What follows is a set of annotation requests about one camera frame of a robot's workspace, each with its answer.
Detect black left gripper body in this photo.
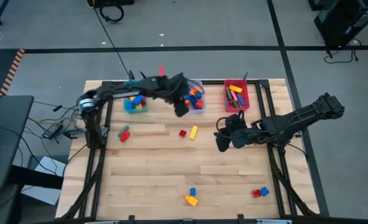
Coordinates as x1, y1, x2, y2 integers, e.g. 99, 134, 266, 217
165, 73, 191, 106

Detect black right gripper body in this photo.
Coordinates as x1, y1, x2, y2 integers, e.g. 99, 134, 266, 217
230, 126, 256, 149

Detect long green wooden block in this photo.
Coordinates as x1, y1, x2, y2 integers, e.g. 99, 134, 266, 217
117, 124, 130, 138

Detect large yellow stud block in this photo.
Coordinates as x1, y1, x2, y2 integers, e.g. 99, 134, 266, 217
185, 194, 200, 207

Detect clear plastic bin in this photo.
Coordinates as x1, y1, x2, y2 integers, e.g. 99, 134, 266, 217
183, 80, 208, 115

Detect red plastic bin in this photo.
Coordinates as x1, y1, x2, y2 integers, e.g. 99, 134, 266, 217
223, 78, 251, 113

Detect teal translucent plastic bin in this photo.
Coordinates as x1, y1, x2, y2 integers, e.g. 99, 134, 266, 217
122, 79, 149, 114

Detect black equipment box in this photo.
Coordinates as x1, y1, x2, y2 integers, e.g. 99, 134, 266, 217
92, 0, 135, 7

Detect black power adapter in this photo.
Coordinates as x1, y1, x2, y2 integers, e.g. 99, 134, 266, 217
42, 123, 63, 140

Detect black computer cabinet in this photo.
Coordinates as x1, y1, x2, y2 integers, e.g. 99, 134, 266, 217
313, 0, 368, 48

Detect white board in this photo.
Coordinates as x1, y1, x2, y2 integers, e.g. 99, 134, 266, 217
20, 155, 69, 206

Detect black desk foot bar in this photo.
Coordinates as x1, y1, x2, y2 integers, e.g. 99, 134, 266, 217
8, 164, 65, 190

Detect orange black hazard strip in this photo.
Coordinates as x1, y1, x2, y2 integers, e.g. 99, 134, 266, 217
0, 48, 25, 96

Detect black desk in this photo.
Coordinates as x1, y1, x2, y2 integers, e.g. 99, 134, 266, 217
0, 95, 35, 191

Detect black table edge rail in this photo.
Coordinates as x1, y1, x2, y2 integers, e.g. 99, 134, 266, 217
254, 79, 317, 217
59, 81, 114, 220
31, 213, 368, 224

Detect black floor cable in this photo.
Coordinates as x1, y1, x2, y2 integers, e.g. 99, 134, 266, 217
93, 6, 131, 76

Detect black coiled cable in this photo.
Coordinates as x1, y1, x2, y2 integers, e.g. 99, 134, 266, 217
99, 1, 125, 24

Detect black floor cables with plugs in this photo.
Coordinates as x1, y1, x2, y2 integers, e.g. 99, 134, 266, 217
323, 39, 363, 65

